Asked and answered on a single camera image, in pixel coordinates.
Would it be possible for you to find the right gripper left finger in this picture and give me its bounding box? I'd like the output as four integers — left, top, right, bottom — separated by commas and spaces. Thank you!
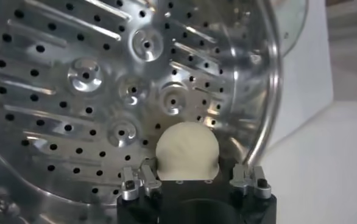
120, 158, 163, 201

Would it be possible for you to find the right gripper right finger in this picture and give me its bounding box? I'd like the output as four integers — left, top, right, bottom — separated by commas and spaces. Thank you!
228, 163, 273, 200

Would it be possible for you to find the white steamed baozi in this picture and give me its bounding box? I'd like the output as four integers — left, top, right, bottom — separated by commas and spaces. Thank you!
155, 121, 221, 181

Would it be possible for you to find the round glass pot lid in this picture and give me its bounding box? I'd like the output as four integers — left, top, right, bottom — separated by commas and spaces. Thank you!
274, 0, 309, 58

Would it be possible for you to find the stainless steel steamer basket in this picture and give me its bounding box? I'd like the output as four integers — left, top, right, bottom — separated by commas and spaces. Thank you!
0, 0, 285, 214

